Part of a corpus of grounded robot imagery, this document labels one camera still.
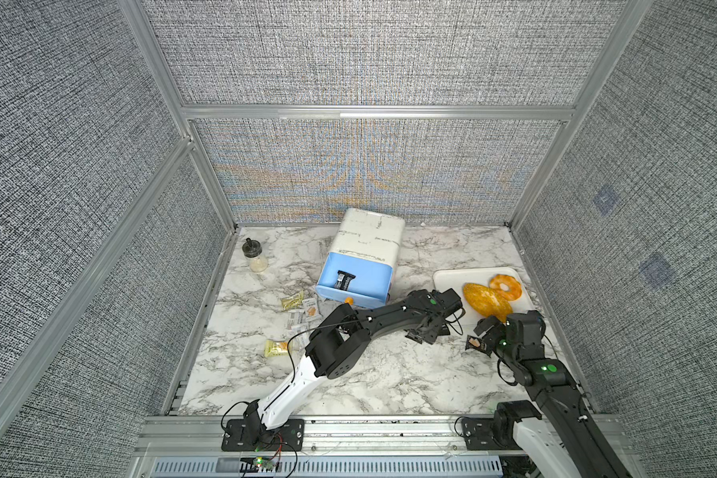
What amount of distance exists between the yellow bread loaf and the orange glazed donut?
1 cm

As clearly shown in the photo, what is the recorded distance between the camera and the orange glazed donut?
3.26 feet

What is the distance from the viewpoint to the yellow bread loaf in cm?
94
